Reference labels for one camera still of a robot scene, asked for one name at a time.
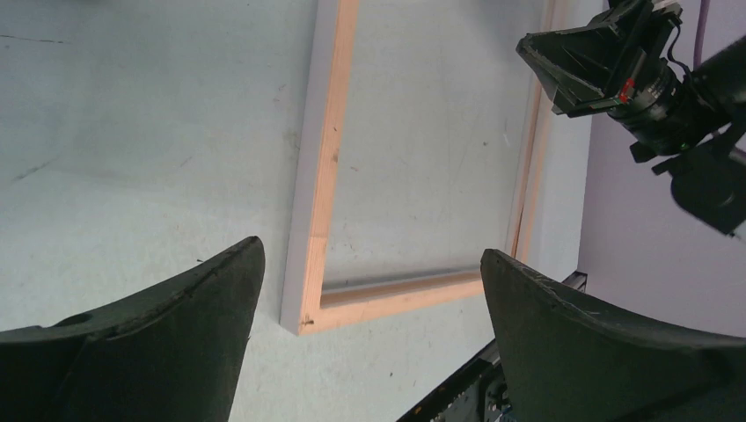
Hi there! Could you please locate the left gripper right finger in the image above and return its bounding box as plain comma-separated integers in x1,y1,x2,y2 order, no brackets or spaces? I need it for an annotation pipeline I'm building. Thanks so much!
480,250,745,421

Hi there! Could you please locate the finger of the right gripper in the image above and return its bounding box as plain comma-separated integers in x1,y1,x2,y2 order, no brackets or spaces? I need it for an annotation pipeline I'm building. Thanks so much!
516,21,639,118

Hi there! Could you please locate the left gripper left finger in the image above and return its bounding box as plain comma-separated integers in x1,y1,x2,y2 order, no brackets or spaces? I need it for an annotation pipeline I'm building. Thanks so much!
1,236,266,421

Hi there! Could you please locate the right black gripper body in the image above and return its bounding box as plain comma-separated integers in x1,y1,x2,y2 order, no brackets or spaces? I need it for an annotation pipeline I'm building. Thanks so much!
609,1,735,174

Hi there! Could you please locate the wooden picture frame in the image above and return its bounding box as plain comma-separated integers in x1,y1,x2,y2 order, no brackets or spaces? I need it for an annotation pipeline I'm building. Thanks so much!
279,1,553,336

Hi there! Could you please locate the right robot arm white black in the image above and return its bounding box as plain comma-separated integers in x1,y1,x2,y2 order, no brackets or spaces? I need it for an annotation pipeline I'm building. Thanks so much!
516,1,745,240

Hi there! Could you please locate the aluminium rail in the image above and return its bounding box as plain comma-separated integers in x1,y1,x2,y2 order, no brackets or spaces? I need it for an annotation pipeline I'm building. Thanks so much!
561,271,588,293

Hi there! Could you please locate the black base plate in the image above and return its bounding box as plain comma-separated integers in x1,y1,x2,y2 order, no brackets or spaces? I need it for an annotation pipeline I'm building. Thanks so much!
399,340,516,422

